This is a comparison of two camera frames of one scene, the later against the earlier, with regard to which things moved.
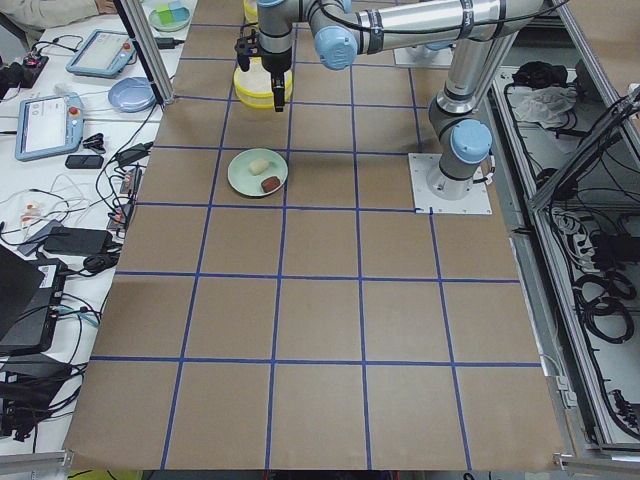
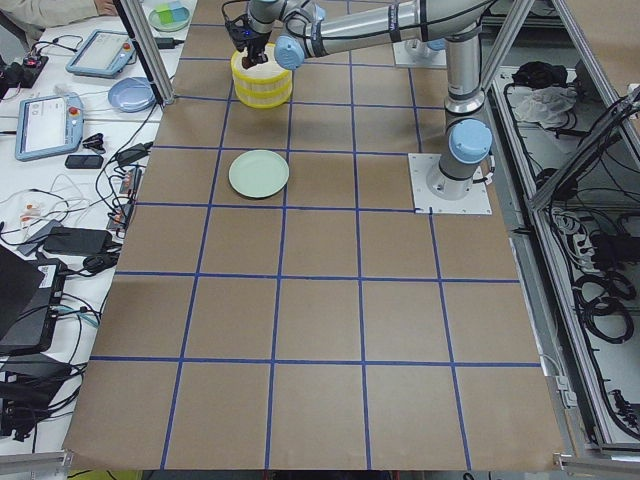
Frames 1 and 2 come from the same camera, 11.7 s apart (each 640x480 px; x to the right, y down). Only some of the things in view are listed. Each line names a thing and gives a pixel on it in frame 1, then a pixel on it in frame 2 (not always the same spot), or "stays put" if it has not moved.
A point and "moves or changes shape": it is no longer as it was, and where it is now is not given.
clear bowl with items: [170, 16] stays put
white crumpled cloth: [549, 105] stays put
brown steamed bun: [270, 183] moves or changes shape
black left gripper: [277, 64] to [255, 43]
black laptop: [30, 295] stays put
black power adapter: [78, 240] stays put
